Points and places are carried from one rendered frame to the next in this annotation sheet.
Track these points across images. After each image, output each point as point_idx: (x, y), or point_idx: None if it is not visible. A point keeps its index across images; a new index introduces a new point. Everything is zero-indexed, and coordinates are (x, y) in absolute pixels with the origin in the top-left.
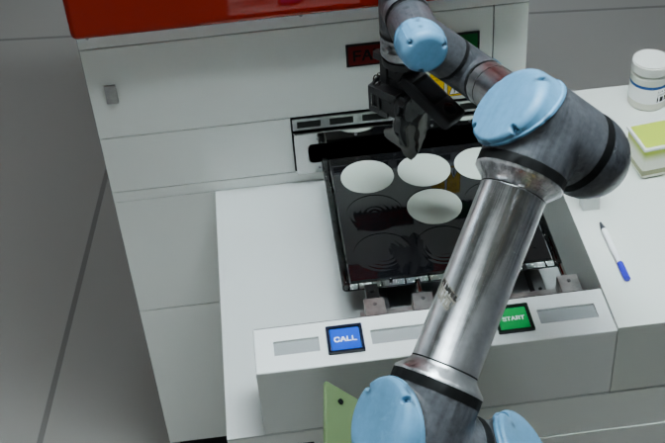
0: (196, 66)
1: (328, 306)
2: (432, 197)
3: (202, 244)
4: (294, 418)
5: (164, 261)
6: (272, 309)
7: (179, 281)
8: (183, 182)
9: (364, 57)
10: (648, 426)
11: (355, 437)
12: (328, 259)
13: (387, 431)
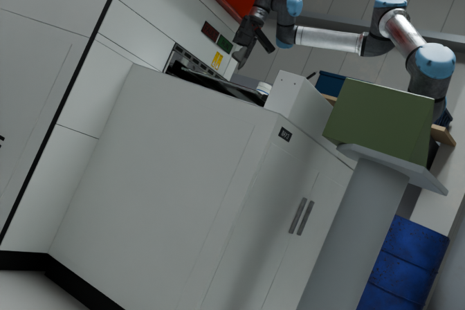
0: None
1: None
2: None
3: (109, 92)
4: (296, 114)
5: (89, 93)
6: None
7: (86, 111)
8: (126, 48)
9: (207, 30)
10: (333, 182)
11: (430, 58)
12: None
13: (445, 53)
